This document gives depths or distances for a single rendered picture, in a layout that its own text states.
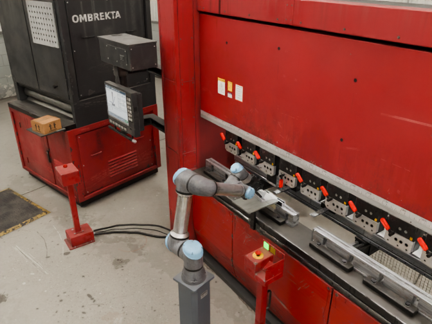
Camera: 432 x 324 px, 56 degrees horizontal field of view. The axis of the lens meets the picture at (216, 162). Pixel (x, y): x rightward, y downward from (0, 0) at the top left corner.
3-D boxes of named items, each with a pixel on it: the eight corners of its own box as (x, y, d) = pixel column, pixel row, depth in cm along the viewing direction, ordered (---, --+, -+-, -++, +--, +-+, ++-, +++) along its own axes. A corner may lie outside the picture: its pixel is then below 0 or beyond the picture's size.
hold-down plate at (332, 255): (308, 245, 256) (309, 242, 255) (314, 243, 259) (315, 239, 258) (347, 272, 234) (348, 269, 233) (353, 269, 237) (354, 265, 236)
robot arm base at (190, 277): (194, 288, 237) (193, 276, 232) (175, 277, 245) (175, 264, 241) (211, 275, 247) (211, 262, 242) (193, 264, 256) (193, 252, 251)
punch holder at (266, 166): (258, 168, 286) (259, 147, 279) (267, 166, 291) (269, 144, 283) (272, 177, 275) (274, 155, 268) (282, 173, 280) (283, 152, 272)
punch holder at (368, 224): (351, 222, 227) (356, 197, 220) (361, 217, 232) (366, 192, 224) (375, 235, 216) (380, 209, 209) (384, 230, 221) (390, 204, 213)
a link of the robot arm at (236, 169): (226, 170, 265) (234, 160, 267) (236, 180, 271) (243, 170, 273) (234, 173, 259) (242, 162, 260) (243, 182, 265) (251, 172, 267)
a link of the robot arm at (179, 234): (177, 261, 241) (189, 175, 224) (162, 250, 250) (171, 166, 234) (192, 256, 249) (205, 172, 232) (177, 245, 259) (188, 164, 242)
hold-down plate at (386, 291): (362, 283, 227) (362, 278, 226) (368, 279, 230) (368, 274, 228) (411, 317, 205) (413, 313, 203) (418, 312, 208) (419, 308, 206)
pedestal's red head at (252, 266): (243, 270, 268) (244, 247, 260) (261, 260, 277) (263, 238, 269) (264, 287, 254) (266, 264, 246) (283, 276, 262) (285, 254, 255)
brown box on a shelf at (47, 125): (26, 130, 406) (23, 117, 400) (50, 123, 423) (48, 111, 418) (41, 137, 388) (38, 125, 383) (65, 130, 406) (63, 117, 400)
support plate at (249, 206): (232, 202, 282) (232, 200, 281) (261, 191, 295) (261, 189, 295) (248, 214, 268) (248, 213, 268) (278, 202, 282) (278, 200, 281)
